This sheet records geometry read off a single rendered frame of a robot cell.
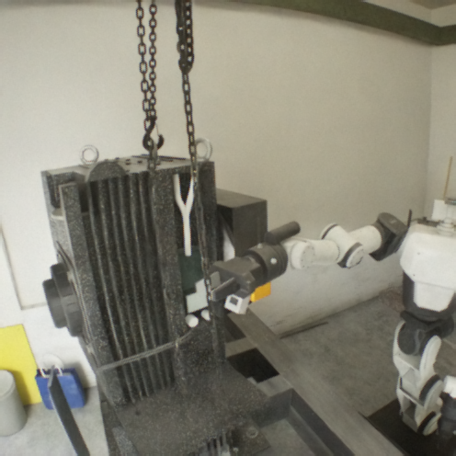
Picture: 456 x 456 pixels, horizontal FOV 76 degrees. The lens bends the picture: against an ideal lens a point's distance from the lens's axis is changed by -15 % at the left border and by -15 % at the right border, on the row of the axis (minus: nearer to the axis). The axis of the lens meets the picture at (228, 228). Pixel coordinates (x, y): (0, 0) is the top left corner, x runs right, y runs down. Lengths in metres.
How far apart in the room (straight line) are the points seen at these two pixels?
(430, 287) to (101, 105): 1.85
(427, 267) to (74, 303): 1.09
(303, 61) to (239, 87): 0.57
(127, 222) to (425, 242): 0.92
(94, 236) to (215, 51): 1.66
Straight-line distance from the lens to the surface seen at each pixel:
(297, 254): 0.79
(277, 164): 2.45
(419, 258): 1.19
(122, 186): 0.88
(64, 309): 0.96
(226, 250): 1.05
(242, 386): 1.17
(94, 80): 2.07
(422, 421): 1.95
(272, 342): 1.75
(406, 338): 1.38
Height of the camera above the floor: 1.73
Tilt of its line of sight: 18 degrees down
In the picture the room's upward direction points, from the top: 3 degrees counter-clockwise
